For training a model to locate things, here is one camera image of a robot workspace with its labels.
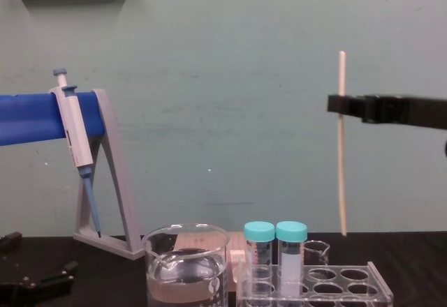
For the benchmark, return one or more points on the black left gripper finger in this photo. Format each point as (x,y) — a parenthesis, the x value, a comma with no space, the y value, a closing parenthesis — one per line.
(57,275)
(10,241)

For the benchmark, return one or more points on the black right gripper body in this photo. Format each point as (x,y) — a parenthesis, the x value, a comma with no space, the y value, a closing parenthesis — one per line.
(427,111)

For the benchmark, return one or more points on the clear acrylic test tube rack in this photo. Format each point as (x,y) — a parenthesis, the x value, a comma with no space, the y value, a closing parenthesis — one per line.
(349,282)

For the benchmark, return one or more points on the large glass beaker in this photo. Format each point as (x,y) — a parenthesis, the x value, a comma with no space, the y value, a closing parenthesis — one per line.
(185,272)

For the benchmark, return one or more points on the blue and grey pipette stand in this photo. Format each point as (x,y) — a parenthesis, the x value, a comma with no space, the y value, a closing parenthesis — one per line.
(31,118)

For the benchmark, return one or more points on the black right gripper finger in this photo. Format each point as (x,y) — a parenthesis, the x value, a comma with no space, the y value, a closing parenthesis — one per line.
(349,104)

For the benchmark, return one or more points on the white and blue pipette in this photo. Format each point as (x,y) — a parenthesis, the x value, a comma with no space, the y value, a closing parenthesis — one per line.
(75,125)

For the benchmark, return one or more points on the white tube with teal cap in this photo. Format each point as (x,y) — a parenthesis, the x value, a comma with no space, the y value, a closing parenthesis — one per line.
(291,265)

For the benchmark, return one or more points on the small glass beaker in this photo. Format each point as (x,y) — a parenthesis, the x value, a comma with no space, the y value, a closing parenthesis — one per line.
(316,253)

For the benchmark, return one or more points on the cream stick thermometer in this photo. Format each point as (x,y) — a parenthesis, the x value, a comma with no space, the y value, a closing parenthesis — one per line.
(341,167)

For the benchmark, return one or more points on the dark tube with teal cap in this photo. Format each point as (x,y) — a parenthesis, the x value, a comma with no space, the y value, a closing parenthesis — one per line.
(259,251)

